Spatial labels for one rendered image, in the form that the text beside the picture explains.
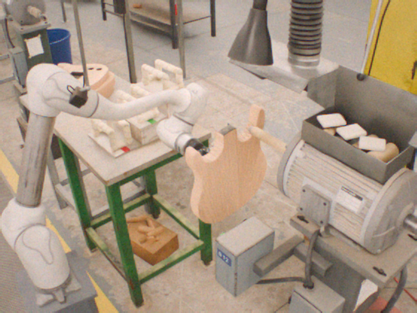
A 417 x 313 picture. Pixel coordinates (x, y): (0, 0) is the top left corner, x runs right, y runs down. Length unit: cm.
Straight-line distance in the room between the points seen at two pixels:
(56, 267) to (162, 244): 113
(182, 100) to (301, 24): 68
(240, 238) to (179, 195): 194
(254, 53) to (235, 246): 55
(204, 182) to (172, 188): 176
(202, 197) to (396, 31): 115
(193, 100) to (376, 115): 81
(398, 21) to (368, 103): 88
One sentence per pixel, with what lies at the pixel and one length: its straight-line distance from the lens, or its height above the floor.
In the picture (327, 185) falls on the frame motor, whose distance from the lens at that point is 124.
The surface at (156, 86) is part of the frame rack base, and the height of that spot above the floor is 110.
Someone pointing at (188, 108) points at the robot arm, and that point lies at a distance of 180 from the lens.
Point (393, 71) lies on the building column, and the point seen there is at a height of 125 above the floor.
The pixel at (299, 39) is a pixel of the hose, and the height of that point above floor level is 162.
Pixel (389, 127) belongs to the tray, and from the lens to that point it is 126.
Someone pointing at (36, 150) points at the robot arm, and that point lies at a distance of 169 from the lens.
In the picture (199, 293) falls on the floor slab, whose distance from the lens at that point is 260.
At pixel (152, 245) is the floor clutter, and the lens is 270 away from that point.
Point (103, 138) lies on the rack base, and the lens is 216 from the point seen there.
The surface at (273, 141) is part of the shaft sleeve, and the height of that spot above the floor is 126.
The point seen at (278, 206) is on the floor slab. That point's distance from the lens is 314.
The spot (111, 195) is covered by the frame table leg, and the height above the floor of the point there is 84.
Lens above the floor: 206
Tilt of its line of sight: 35 degrees down
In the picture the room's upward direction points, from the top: 2 degrees counter-clockwise
